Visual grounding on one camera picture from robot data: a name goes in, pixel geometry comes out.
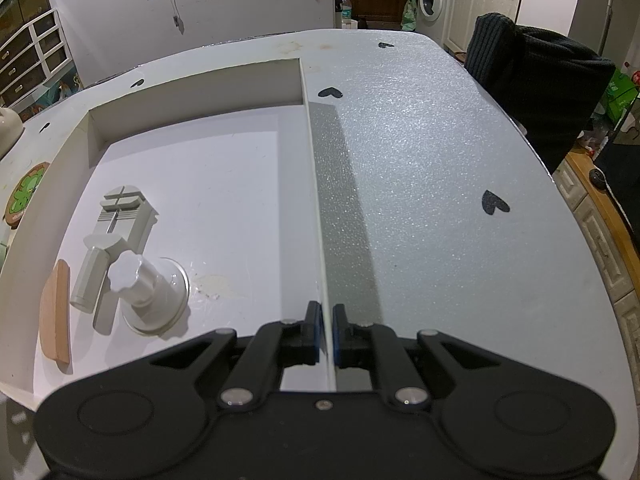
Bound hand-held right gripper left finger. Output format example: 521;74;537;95
145;302;321;408

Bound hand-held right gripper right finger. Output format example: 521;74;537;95
334;304;506;408

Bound white shallow cardboard box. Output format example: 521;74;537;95
0;57;337;408

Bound clear suction cup knob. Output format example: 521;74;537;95
107;252;191;336

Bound grey watch link tool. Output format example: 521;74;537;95
70;186;160;314

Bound brown oblong piece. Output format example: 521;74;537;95
39;259;71;364

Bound round cork frog coaster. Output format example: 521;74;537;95
1;161;51;229

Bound wood-top low cabinet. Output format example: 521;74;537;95
552;152;640;461

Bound black cloth-covered chair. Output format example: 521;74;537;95
465;12;616;176

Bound black printed cloth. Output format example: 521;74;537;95
597;110;640;248

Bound green plastic bag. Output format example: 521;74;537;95
400;0;420;32

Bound white washing machine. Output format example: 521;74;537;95
416;0;456;44

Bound white kitchen base cabinets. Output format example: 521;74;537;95
445;0;524;54

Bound cat-shaped ceramic pot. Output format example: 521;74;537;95
0;107;25;159

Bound green shopping bag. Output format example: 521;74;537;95
602;70;637;127

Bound white plastic drawer unit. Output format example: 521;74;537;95
0;7;74;107

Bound white mop pole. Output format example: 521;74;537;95
597;0;616;57

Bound glass fish tank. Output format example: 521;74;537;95
0;0;51;41

